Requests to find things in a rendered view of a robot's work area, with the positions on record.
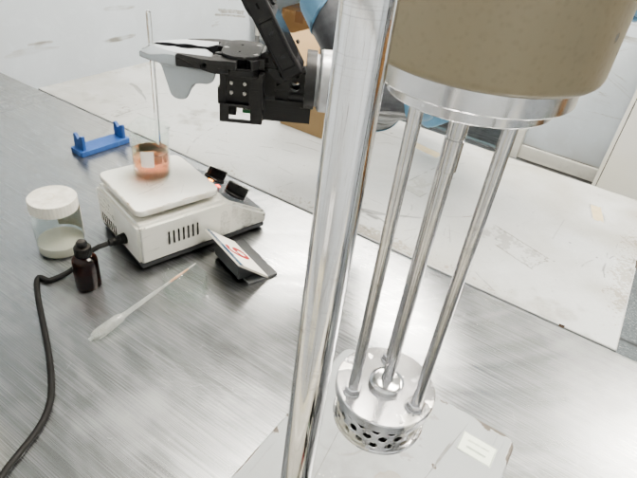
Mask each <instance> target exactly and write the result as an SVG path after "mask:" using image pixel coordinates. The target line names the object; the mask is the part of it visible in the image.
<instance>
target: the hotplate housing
mask: <svg viewBox="0 0 637 478"><path fill-rule="evenodd" d="M97 192H98V198H99V204H100V216H101V219H102V220H103V221H104V224H105V225H106V227H107V228H108V229H109V230H110V231H112V233H113V234H114V235H115V237H113V238H111V239H109V240H108V241H107V242H108V245H109V246H110V247H112V246H116V245H124V247H125V248H126V249H127V250H128V251H129V252H130V253H131V255H132V256H133V257H134V258H135V259H136V261H137V262H138V263H139V264H140V265H141V266H142V267H143V268H145V267H149V266H152V265H155V264H157V263H160V262H163V261H166V260H168V259H171V258H173V257H176V256H179V255H181V254H184V253H187V252H190V251H192V250H195V249H198V248H201V247H204V246H207V245H210V244H212V243H215V241H214V240H213V239H212V238H211V236H210V235H209V234H208V233H207V232H206V231H205V229H208V230H212V231H214V232H216V233H218V234H220V235H222V236H225V237H226V238H229V237H231V236H234V235H236V234H239V233H242V232H245V231H247V230H252V229H255V228H257V227H259V226H262V225H263V224H264V218H265V212H264V210H263V209H259V208H255V207H252V206H248V205H245V204H241V203H238V202H234V201H230V200H227V199H226V198H224V197H223V196H222V195H221V194H219V193H217V194H216V195H214V196H211V197H208V198H204V199H201V200H198V201H195V202H191V203H189V204H186V205H182V206H179V207H176V208H172V209H169V210H166V211H161V212H158V213H154V214H151V215H148V216H144V217H138V216H134V215H133V214H132V213H131V212H130V211H129V210H128V209H127V208H126V207H125V206H124V205H123V204H122V203H121V202H120V201H119V199H118V198H117V197H116V196H115V195H114V194H113V193H112V192H111V191H110V190H109V189H108V188H107V187H106V186H105V185H104V184H103V183H100V184H99V186H98V187H97Z"/></svg>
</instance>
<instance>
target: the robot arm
mask: <svg viewBox="0 0 637 478"><path fill-rule="evenodd" d="M241 1H242V3H243V5H244V7H245V9H246V12H247V13H248V15H249V16H250V17H251V18H252V20H253V21H254V23H255V25H256V27H257V29H258V30H259V32H260V34H261V36H262V38H263V40H264V43H265V46H264V45H263V44H261V43H256V42H251V41H245V40H232V41H231V40H224V39H176V40H165V41H156V42H154V44H153V45H151V46H145V47H143V48H142V49H141V50H140V51H139V56H140V57H142V58H145V59H148V60H151V61H154V62H158V63H160V64H161V66H162V69H163V72H164V75H165V78H166V81H167V84H168V86H169V89H170V92H171V94H172V95H173V96H174V97H175V98H177V99H180V100H184V99H186V98H187V97H188V96H189V94H190V93H191V89H192V88H193V87H194V86H195V85H196V84H197V83H203V84H208V83H212V82H213V81H214V79H215V76H216V74H220V84H219V85H218V103H219V107H220V121H228V122H238V123H248V124H259V125H262V122H263V120H275V121H286V122H295V123H306V124H309V119H310V109H311V110H313V106H315V107H316V110H317V111H318V112H322V113H325V110H326V102H327V94H328V86H329V79H330V71H331V63H332V56H333V47H334V40H335V32H336V24H337V10H338V2H339V0H300V10H301V12H302V14H303V16H304V18H305V21H306V23H307V25H308V27H309V29H310V32H311V34H312V35H314V37H315V39H316V41H317V42H318V45H319V47H320V51H318V50H314V49H308V51H307V62H306V65H304V60H303V58H302V57H301V55H300V52H299V50H298V48H297V45H296V43H295V41H294V39H293V37H292V35H291V33H290V31H289V29H288V27H287V25H286V23H285V21H284V19H283V17H282V14H281V12H280V10H279V8H278V6H277V4H276V3H277V2H276V1H277V0H241ZM318 53H320V54H318ZM295 83H298V84H295ZM237 108H243V113H249V114H250V120H246V119H229V118H228V115H236V113H237ZM408 112H409V106H408V105H406V104H404V103H403V102H401V101H400V100H398V99H397V98H396V97H395V96H393V95H392V94H391V93H390V91H389V90H388V88H387V87H386V85H384V91H383V96H382V102H381V106H380V111H379V117H378V122H377V127H376V132H381V131H385V130H388V129H390V128H392V127H393V126H394V125H395V124H396V123H397V122H398V121H399V120H407V115H408ZM447 122H449V120H445V119H440V118H436V117H433V116H431V115H429V114H426V113H424V116H423V119H422V124H423V125H424V126H425V127H427V128H430V127H435V126H438V125H441V124H444V123H447Z"/></svg>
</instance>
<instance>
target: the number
mask: <svg viewBox="0 0 637 478"><path fill-rule="evenodd" d="M213 233H214V234H215V235H216V237H217V238H218V239H219V240H220V241H221V242H222V243H223V244H224V245H225V246H226V247H227V248H228V249H229V250H230V252H231V253H232V254H233V255H234V256H235V257H236V258H237V259H238V260H239V261H240V262H241V263H242V264H243V265H244V266H247V267H250V268H253V269H255V270H258V271H260V272H262V271H261V270H260V269H259V268H258V267H257V266H256V265H255V264H254V263H253V262H252V261H251V260H250V258H249V257H248V256H247V255H246V254H245V253H244V252H243V251H242V250H241V249H240V248H239V247H238V246H237V245H236V244H235V243H234V242H233V241H231V240H229V239H227V238H226V237H224V236H222V235H219V234H217V233H215V232H213ZM262 273H263V272H262Z"/></svg>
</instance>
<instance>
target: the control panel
mask: <svg viewBox="0 0 637 478"><path fill-rule="evenodd" d="M211 182H212V183H214V184H215V185H216V184H217V185H219V186H220V187H217V188H218V193H219V194H221V195H222V196H223V197H224V198H226V199H227V200H230V201H234V202H238V203H241V204H245V205H248V206H252V207H255V208H259V209H261V207H260V206H258V205H257V204H256V203H254V202H253V201H252V200H251V199H249V198H248V197H245V200H239V199H237V198H234V197H232V196H231V195H229V194H227V193H226V192H225V188H226V186H227V184H228V182H227V181H226V180H224V184H220V183H217V182H215V181H211Z"/></svg>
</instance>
